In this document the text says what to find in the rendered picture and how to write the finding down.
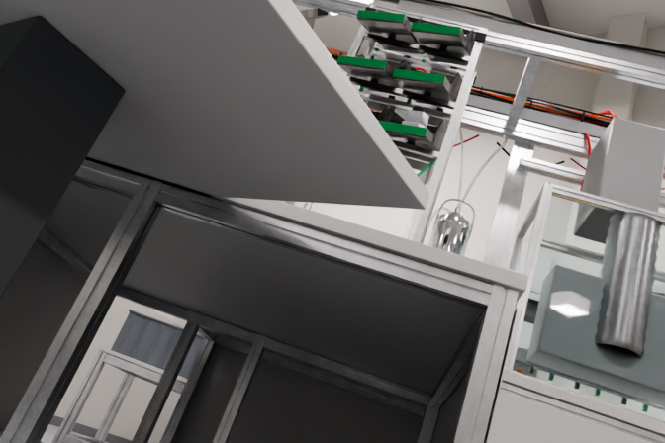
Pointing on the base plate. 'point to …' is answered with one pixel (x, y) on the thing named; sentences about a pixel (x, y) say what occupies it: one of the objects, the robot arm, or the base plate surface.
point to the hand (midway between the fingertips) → (306, 1)
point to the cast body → (416, 117)
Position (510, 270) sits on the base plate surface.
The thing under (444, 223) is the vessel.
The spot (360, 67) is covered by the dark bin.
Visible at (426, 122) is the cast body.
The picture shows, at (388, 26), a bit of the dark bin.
